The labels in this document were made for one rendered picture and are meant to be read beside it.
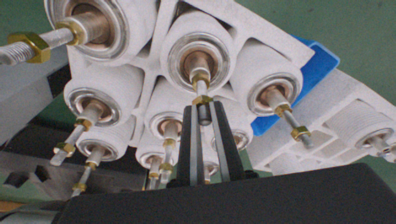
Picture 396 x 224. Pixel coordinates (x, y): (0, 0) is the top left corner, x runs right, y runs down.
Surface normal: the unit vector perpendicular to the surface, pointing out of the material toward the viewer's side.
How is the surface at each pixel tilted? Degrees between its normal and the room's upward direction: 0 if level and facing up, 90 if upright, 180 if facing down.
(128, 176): 46
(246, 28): 0
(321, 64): 88
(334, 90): 90
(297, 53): 0
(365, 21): 0
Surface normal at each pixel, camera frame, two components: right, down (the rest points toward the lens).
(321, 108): -0.91, -0.28
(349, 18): 0.04, 0.66
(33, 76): 0.40, -0.70
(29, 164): 0.31, -0.04
